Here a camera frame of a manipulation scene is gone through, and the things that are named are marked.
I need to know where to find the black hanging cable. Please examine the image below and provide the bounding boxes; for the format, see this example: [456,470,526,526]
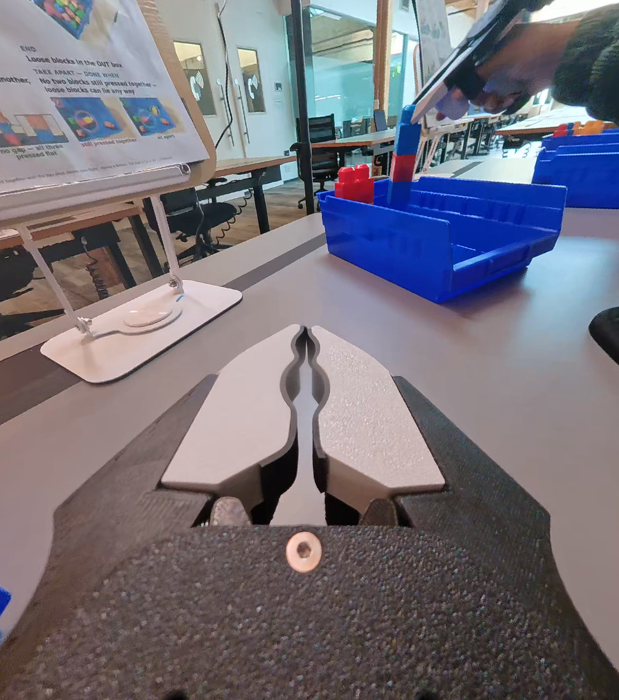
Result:
[215,0,235,149]

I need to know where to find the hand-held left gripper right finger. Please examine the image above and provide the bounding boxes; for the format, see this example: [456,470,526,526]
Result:
[308,325,448,523]

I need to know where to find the wooden desk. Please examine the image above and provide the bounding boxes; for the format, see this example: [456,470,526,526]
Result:
[309,128,397,178]
[0,156,297,307]
[495,106,594,139]

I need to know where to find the black office chair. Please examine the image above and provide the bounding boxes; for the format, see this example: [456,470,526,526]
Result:
[295,114,338,193]
[162,186,239,266]

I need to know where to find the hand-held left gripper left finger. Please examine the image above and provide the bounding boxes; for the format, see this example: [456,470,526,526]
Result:
[161,324,308,523]

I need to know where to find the person's right forearm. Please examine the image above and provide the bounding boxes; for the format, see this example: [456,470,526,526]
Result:
[552,0,619,139]

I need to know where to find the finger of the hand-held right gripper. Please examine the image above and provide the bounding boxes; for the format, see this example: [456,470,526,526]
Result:
[435,86,472,122]
[411,45,478,127]

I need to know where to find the red and orange block towers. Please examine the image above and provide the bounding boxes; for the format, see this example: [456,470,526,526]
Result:
[552,120,619,137]

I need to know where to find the wooden pillar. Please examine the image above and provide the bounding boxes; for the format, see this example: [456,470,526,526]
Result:
[375,0,396,113]

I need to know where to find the black tripod pole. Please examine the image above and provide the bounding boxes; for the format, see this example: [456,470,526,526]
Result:
[289,0,318,215]

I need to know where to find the printed instruction sheet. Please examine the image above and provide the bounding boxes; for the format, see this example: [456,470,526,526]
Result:
[0,0,211,189]

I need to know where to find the door window panel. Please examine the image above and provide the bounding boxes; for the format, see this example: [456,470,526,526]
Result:
[236,47,266,114]
[174,41,217,117]

